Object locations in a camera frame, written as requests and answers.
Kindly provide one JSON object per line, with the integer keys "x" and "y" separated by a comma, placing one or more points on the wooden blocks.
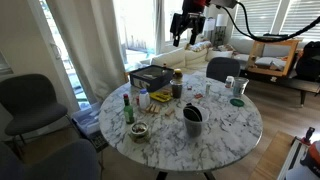
{"x": 153, "y": 108}

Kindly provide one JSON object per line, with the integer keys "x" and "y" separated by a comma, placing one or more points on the cream sofa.
{"x": 190, "y": 57}

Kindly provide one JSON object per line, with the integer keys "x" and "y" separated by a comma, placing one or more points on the beige curtain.
{"x": 89, "y": 31}

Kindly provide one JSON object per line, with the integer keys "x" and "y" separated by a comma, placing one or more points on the grey chair foreground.
{"x": 74, "y": 161}

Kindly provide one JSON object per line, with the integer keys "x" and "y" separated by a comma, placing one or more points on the green ceramic bowl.
{"x": 139, "y": 132}

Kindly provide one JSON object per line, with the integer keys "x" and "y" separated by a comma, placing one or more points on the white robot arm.
{"x": 198, "y": 6}

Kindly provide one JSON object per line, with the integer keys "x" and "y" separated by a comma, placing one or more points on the clear plastic storage bin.
{"x": 87, "y": 119}

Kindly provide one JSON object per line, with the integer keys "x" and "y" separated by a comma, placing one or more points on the single wooden block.
{"x": 169, "y": 111}

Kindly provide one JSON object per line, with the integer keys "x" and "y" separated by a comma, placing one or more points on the green round lid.
{"x": 237, "y": 102}

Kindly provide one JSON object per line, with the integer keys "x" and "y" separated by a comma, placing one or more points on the small glass shaker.
{"x": 207, "y": 90}

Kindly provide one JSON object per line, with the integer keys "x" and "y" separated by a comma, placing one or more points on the metal can blue label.
{"x": 239, "y": 86}

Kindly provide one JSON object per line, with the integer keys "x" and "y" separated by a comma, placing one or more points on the black backpack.
{"x": 308, "y": 65}

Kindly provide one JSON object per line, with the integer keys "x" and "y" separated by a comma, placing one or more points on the yellow and brown bottle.
{"x": 178, "y": 75}

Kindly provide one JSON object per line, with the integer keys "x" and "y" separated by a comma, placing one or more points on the navy blue box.
{"x": 151, "y": 78}

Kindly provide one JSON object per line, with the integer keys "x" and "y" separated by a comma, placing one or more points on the dark grey chair left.
{"x": 32, "y": 102}

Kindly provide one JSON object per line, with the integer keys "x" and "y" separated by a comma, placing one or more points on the white bottle blue cap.
{"x": 144, "y": 99}

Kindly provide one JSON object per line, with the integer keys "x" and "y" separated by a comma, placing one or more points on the small white pill bottle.
{"x": 229, "y": 82}

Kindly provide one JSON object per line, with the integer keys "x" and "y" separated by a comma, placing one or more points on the dark blue chair far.
{"x": 219, "y": 68}

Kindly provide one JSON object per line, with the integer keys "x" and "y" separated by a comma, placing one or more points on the small red item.
{"x": 197, "y": 96}

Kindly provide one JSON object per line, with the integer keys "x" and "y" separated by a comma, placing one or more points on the green glass bottle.
{"x": 128, "y": 110}

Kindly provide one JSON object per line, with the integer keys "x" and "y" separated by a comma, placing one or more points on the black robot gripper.
{"x": 181, "y": 22}

